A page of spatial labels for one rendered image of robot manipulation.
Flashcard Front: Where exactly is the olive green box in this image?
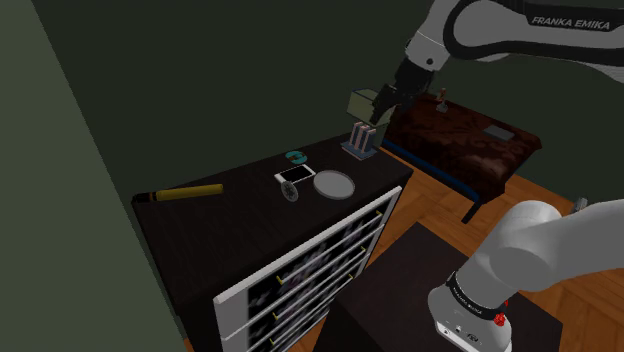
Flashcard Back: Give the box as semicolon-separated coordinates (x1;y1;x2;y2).
346;88;394;131

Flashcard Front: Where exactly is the bed with brown cover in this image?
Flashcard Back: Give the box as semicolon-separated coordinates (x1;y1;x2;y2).
379;91;544;225

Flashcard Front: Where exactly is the pink and blue book stand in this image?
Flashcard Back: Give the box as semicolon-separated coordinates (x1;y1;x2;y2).
340;121;379;162

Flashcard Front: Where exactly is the grey flat tablet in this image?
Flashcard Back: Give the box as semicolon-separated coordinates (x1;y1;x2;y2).
481;123;516;142

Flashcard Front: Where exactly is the grey round plate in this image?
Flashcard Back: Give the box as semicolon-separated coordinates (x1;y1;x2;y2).
312;168;357;202

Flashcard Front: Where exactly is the white phone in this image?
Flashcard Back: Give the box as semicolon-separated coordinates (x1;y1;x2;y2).
273;164;316;185

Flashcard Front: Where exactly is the small grey patterned disc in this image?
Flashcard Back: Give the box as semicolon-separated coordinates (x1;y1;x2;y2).
280;179;301;204

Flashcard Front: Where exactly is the dark robot stand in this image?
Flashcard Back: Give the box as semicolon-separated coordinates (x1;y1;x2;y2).
311;221;565;352

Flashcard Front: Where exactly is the dark chest of drawers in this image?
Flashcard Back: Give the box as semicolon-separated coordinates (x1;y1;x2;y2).
131;133;416;352

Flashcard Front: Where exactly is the yellow and black cylinder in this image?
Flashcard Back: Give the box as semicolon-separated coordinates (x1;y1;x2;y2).
145;183;225;204

